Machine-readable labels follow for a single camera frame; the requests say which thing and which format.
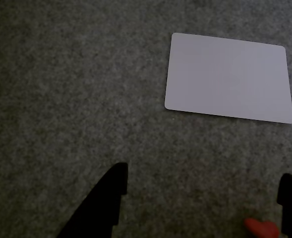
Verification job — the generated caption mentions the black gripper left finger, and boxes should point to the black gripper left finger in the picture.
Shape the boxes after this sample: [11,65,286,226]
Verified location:
[57,162,129,238]

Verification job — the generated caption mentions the white blank card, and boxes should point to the white blank card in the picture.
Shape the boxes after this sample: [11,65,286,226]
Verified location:
[164,32,292,124]

